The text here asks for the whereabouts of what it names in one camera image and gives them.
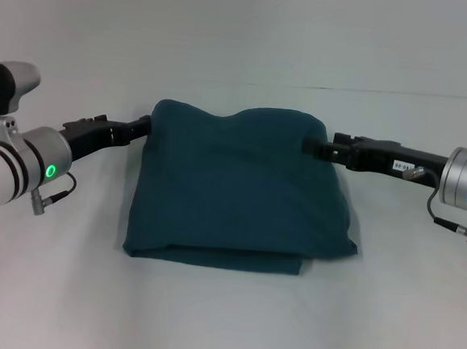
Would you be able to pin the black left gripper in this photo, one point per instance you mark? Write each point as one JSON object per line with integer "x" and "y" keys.
{"x": 95, "y": 135}

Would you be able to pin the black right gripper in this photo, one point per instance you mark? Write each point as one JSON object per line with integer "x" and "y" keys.
{"x": 392, "y": 158}

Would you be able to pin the blue teal shirt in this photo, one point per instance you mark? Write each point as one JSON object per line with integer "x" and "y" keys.
{"x": 240, "y": 191}

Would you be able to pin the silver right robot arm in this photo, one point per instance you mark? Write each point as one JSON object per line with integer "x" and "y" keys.
{"x": 465, "y": 182}

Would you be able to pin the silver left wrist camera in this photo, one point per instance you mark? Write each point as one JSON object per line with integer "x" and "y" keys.
{"x": 5, "y": 88}

